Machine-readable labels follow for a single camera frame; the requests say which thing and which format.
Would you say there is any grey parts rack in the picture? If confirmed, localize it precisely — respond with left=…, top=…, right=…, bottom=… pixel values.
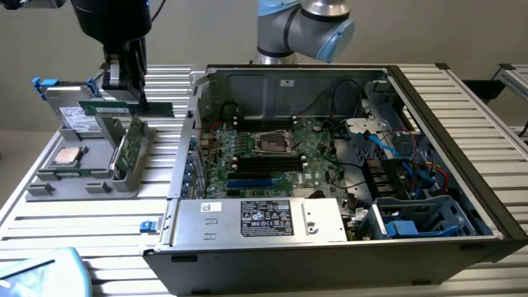
left=24, top=116, right=158, bottom=202

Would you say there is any red SATA wire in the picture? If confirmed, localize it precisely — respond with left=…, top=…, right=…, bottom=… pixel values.
left=377, top=129, right=450, bottom=186

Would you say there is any light blue object with screen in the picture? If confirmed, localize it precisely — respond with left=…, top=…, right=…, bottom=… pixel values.
left=0, top=246, right=94, bottom=297

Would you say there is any metal frame beside table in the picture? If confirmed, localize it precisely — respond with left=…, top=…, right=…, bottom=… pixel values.
left=460, top=63, right=528, bottom=139

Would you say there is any CPU socket with metal frame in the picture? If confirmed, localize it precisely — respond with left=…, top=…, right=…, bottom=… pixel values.
left=245, top=131, right=293, bottom=155

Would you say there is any hard disk with blue caddy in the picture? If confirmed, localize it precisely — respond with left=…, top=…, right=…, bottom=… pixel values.
left=30, top=77, right=104, bottom=137

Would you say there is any green RAM module in tray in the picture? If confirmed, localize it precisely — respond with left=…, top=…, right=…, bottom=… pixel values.
left=108, top=118, right=150, bottom=180

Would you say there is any silver power supply unit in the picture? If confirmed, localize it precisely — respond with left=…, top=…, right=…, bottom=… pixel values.
left=158, top=197, right=348, bottom=246

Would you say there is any black RAM slot bank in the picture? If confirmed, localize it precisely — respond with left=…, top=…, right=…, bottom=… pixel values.
left=230, top=155, right=309, bottom=173
left=233, top=116, right=298, bottom=131

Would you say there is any blue SATA wire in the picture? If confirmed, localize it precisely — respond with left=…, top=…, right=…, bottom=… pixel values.
left=358, top=129, right=433, bottom=199

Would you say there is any green RAM stick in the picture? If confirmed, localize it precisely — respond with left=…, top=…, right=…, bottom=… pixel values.
left=77, top=99, right=174, bottom=118

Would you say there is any green Dell motherboard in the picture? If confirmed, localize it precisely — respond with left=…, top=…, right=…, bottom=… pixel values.
left=196, top=116, right=360, bottom=214

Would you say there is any open black PC case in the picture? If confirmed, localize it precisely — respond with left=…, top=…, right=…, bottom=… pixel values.
left=141, top=63, right=528, bottom=297

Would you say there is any blue expansion slot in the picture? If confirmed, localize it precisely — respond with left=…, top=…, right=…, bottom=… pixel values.
left=226, top=178, right=276, bottom=189

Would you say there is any silver CPU chip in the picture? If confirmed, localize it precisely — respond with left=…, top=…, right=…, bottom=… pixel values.
left=54, top=145, right=88, bottom=165

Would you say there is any metal disk bay cage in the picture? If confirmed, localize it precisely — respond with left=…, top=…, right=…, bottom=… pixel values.
left=369, top=194, right=478, bottom=241

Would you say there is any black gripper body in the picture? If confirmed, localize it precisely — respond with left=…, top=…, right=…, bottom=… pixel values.
left=70, top=0, right=154, bottom=78

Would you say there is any black power wire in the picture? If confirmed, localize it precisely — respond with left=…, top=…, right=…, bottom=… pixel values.
left=296, top=79, right=364, bottom=124

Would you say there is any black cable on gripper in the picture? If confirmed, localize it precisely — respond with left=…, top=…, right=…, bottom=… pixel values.
left=150, top=0, right=168, bottom=23

